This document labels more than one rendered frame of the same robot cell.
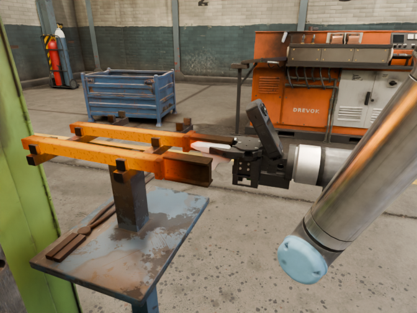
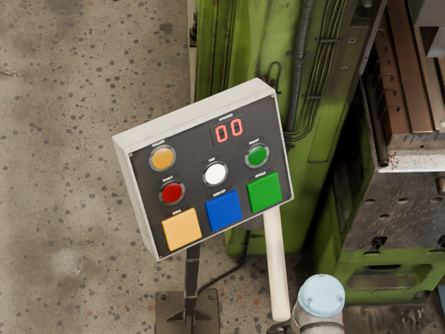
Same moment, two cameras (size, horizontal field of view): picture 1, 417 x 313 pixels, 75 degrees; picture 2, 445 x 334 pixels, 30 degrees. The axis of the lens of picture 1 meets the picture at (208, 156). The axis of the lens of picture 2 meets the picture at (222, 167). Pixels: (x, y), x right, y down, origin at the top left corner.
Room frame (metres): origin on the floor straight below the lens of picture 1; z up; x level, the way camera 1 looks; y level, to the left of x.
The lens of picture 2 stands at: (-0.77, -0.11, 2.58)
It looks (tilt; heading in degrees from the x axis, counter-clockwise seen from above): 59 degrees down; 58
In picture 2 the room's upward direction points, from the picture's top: 6 degrees clockwise
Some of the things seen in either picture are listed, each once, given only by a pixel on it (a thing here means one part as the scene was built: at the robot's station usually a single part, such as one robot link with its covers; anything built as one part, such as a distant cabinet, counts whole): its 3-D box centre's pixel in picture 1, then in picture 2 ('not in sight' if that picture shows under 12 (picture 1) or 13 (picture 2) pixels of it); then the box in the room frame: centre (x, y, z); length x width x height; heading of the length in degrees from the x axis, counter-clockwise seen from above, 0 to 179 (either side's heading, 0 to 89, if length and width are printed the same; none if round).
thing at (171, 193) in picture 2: not in sight; (171, 192); (-0.42, 0.63, 1.09); 0.05 x 0.03 x 0.04; 157
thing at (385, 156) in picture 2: not in sight; (371, 95); (0.18, 0.75, 0.93); 0.40 x 0.03 x 0.03; 67
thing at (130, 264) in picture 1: (134, 226); not in sight; (0.61, 0.20, 0.71); 0.40 x 0.30 x 0.02; 160
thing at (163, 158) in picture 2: not in sight; (162, 158); (-0.42, 0.67, 1.16); 0.05 x 0.03 x 0.04; 157
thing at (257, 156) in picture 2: not in sight; (257, 155); (-0.22, 0.63, 1.09); 0.05 x 0.03 x 0.04; 157
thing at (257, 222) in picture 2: not in sight; (253, 213); (-0.06, 0.82, 0.36); 0.09 x 0.07 x 0.12; 157
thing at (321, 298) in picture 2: not in sight; (319, 305); (-0.31, 0.25, 1.23); 0.09 x 0.08 x 0.11; 66
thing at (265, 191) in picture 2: not in sight; (263, 191); (-0.22, 0.59, 1.01); 0.07 x 0.05 x 0.07; 2
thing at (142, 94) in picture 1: (132, 94); not in sight; (4.28, 1.20, 0.36); 1.20 x 0.80 x 0.72; 78
